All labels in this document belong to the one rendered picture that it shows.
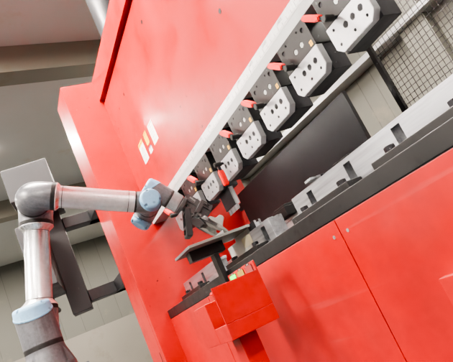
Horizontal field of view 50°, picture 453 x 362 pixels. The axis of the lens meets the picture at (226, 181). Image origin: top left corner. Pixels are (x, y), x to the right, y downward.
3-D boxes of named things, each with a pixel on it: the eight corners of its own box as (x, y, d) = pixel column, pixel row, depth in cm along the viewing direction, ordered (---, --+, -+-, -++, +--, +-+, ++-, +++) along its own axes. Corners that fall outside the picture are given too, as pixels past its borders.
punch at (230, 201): (229, 216, 200) (219, 196, 202) (232, 215, 201) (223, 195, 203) (237, 207, 192) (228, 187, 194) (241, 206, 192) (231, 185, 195)
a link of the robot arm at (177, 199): (168, 203, 184) (162, 210, 191) (179, 209, 185) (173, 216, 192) (177, 187, 188) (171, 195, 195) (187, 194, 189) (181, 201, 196)
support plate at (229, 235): (175, 261, 188) (174, 258, 189) (232, 240, 201) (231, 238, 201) (189, 248, 173) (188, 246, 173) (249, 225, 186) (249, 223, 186)
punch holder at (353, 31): (340, 57, 120) (310, 3, 124) (364, 52, 124) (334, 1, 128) (377, 14, 108) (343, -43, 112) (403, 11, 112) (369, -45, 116)
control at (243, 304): (208, 348, 149) (185, 293, 153) (252, 327, 156) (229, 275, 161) (233, 340, 132) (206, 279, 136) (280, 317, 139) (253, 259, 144)
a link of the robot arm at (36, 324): (20, 352, 140) (6, 307, 143) (25, 354, 152) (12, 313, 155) (62, 335, 144) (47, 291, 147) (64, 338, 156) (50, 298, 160)
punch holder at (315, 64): (300, 100, 137) (275, 52, 141) (323, 95, 141) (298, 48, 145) (328, 68, 125) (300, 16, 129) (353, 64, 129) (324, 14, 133)
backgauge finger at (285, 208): (245, 235, 200) (240, 224, 201) (295, 216, 212) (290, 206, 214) (257, 225, 190) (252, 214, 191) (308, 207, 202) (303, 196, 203)
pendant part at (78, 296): (60, 322, 299) (18, 199, 319) (100, 306, 306) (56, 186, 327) (47, 315, 252) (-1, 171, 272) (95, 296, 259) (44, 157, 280)
